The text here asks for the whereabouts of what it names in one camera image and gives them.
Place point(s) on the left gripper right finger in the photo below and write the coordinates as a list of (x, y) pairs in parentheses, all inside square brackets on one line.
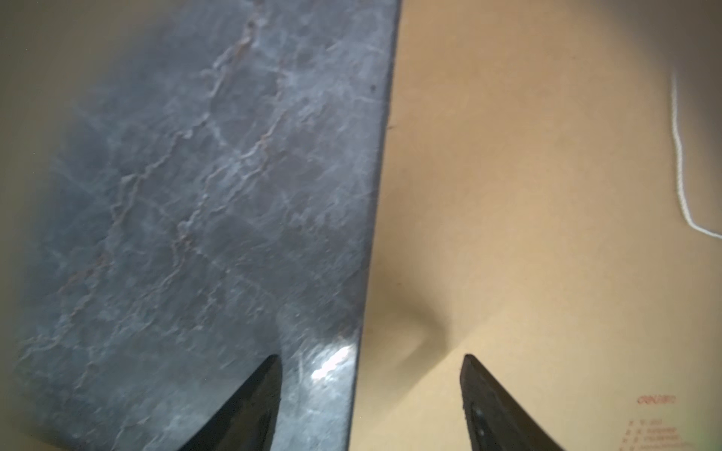
[(494, 419)]

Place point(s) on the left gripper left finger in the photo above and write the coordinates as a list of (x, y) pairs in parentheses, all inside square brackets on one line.
[(247, 420)]

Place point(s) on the left kraft file bag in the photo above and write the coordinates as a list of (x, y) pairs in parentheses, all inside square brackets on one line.
[(550, 203)]

